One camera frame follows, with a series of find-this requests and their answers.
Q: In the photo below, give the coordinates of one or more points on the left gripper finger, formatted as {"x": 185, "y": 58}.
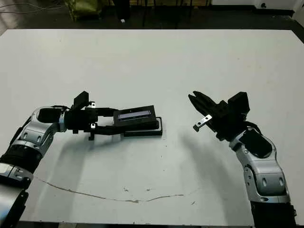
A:
{"x": 107, "y": 111}
{"x": 107, "y": 130}

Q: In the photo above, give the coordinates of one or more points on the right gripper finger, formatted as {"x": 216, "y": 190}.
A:
{"x": 206, "y": 101}
{"x": 200, "y": 107}

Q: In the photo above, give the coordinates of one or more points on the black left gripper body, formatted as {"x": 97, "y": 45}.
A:
{"x": 80, "y": 118}

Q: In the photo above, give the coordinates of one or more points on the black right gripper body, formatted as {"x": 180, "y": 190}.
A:
{"x": 228, "y": 121}

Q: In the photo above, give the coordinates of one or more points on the black box lid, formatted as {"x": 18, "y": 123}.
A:
{"x": 135, "y": 116}

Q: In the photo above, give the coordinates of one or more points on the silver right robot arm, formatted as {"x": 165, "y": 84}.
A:
{"x": 266, "y": 175}

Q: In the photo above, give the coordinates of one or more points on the black box with white insert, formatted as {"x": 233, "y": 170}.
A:
{"x": 147, "y": 131}

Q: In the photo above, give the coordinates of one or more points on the black metal chair legs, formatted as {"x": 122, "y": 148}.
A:
{"x": 144, "y": 14}

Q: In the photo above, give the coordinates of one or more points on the olive green bag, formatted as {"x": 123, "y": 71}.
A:
{"x": 84, "y": 8}

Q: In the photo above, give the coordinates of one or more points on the white cabinet with black knob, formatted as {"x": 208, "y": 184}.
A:
{"x": 275, "y": 6}

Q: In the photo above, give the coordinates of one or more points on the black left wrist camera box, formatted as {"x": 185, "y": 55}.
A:
{"x": 80, "y": 101}

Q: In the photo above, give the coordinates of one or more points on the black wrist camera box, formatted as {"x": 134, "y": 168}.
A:
{"x": 240, "y": 102}
{"x": 80, "y": 101}

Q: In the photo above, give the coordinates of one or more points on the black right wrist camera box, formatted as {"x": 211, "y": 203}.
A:
{"x": 240, "y": 102}

